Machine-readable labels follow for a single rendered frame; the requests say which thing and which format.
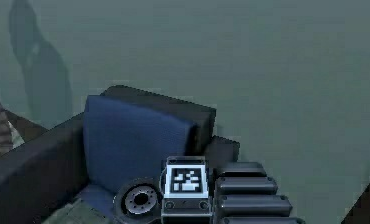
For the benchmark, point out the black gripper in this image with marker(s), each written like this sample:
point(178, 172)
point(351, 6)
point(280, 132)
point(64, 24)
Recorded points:
point(139, 200)

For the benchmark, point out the dark furniture edge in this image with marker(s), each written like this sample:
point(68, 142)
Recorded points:
point(363, 206)

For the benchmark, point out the dark blue armchair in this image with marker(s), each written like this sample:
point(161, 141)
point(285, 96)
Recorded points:
point(126, 140)

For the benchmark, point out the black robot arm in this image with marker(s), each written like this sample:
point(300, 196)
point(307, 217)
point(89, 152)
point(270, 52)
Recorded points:
point(246, 200)

